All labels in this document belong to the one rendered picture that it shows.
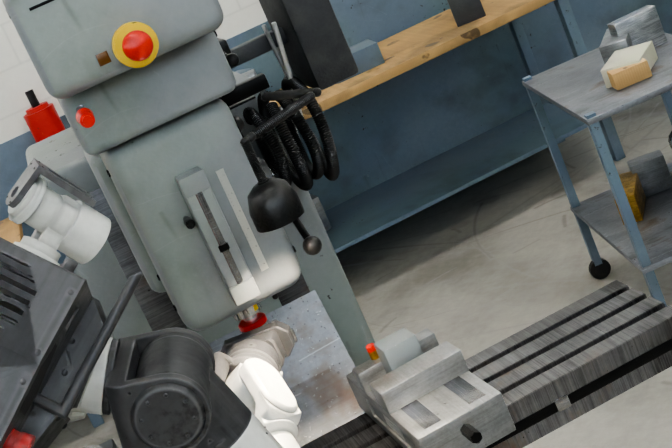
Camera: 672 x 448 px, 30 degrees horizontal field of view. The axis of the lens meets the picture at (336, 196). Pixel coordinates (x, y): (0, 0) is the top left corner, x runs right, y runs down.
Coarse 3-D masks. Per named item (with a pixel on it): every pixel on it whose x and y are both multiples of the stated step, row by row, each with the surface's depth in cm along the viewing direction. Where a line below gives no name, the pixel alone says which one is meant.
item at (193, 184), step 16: (176, 176) 183; (192, 176) 180; (192, 192) 180; (208, 192) 181; (192, 208) 181; (208, 208) 182; (208, 224) 182; (224, 224) 183; (208, 240) 183; (224, 240) 183; (224, 256) 184; (240, 256) 184; (224, 272) 184; (240, 272) 185; (240, 288) 185; (256, 288) 185; (240, 304) 185
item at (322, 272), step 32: (256, 96) 232; (64, 160) 232; (64, 192) 225; (96, 192) 226; (288, 224) 237; (320, 224) 240; (96, 256) 229; (128, 256) 230; (320, 256) 240; (96, 288) 230; (288, 288) 239; (320, 288) 241; (128, 320) 232; (160, 320) 233; (224, 320) 237; (352, 320) 244; (352, 352) 245
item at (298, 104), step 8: (304, 96) 180; (312, 96) 181; (296, 104) 178; (304, 104) 180; (280, 112) 176; (288, 112) 177; (272, 120) 175; (280, 120) 176; (256, 128) 173; (264, 128) 173; (248, 136) 171; (256, 136) 172
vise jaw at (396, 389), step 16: (432, 352) 204; (448, 352) 202; (400, 368) 204; (416, 368) 201; (432, 368) 200; (448, 368) 201; (464, 368) 202; (384, 384) 201; (400, 384) 199; (416, 384) 200; (432, 384) 200; (384, 400) 198; (400, 400) 199
